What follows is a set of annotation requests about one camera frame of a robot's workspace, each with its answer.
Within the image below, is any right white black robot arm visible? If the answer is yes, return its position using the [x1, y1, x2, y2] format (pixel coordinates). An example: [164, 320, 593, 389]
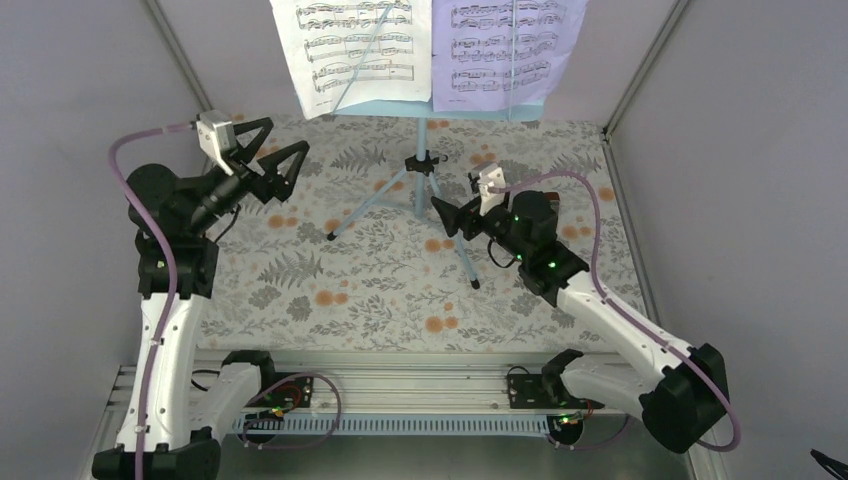
[431, 174, 742, 453]

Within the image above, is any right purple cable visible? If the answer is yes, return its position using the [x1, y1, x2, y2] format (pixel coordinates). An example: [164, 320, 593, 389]
[496, 171, 743, 454]

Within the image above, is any black object bottom right corner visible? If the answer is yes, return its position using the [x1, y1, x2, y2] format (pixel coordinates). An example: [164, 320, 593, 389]
[810, 449, 848, 480]

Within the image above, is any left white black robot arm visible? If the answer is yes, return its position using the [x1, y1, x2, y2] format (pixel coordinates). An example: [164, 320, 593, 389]
[91, 110, 310, 479]

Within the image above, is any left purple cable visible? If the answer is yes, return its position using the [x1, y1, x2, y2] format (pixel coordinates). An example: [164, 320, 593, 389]
[107, 122, 200, 480]

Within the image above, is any brown wooden metronome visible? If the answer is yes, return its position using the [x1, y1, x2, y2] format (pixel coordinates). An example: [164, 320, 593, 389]
[520, 191, 559, 217]

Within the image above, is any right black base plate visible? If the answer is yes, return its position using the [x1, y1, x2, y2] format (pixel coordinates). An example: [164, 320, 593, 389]
[506, 372, 606, 410]

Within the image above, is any white sheet music page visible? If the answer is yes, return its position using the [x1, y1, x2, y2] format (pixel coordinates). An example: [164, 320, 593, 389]
[270, 0, 433, 119]

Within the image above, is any lilac sheet music page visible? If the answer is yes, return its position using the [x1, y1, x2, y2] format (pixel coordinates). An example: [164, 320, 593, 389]
[431, 0, 588, 112]

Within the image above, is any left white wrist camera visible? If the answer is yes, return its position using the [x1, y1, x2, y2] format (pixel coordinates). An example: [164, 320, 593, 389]
[195, 110, 236, 176]

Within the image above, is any purple cable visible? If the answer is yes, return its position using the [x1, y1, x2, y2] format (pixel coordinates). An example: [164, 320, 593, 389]
[107, 122, 200, 480]
[496, 171, 743, 454]

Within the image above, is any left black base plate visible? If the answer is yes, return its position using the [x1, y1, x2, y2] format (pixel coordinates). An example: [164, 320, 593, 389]
[248, 376, 314, 418]

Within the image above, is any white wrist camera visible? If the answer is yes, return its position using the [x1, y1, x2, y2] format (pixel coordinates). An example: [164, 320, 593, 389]
[471, 161, 506, 216]
[195, 110, 236, 176]

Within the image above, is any floral patterned table mat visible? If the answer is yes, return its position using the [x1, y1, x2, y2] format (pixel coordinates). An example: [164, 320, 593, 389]
[199, 115, 644, 353]

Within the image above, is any light blue music stand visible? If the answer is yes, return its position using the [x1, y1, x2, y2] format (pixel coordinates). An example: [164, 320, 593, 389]
[324, 99, 545, 291]

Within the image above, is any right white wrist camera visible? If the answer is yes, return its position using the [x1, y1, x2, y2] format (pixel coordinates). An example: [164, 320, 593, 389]
[471, 161, 506, 216]

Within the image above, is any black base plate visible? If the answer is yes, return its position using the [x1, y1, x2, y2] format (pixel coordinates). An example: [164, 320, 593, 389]
[506, 372, 606, 410]
[248, 376, 314, 418]

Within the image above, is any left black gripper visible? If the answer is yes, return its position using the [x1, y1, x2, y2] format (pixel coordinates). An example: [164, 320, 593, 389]
[186, 117, 308, 236]

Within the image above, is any light blue cable duct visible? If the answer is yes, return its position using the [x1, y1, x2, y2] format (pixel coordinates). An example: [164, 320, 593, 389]
[233, 413, 566, 438]

